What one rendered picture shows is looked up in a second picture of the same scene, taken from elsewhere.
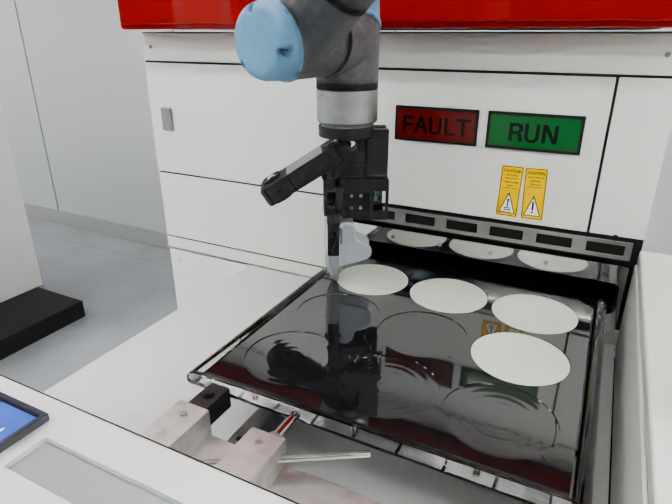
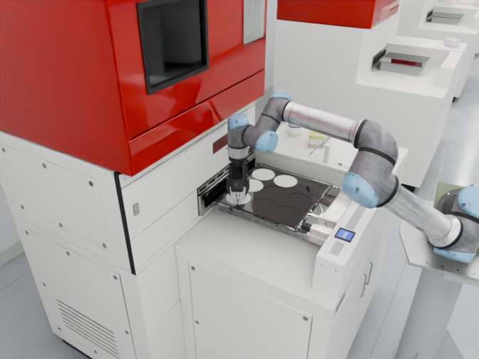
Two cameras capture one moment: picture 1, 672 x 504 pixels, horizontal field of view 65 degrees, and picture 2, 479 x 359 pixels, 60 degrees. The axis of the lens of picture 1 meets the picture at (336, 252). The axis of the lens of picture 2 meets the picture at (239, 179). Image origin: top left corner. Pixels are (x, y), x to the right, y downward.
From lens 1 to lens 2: 1.60 m
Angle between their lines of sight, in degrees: 75
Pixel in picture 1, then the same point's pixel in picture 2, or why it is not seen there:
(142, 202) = not seen: outside the picture
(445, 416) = (308, 194)
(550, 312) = (263, 172)
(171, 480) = (351, 211)
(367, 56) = not seen: hidden behind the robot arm
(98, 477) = (351, 220)
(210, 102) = (155, 185)
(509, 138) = not seen: hidden behind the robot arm
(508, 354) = (284, 181)
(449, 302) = (256, 185)
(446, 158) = (223, 151)
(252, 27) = (272, 140)
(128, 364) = (257, 268)
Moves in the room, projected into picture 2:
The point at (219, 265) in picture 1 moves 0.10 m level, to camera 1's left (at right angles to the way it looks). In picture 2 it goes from (161, 258) to (155, 277)
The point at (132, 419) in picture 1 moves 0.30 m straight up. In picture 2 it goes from (288, 261) to (294, 190)
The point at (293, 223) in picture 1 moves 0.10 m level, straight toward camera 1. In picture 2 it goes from (187, 209) to (214, 209)
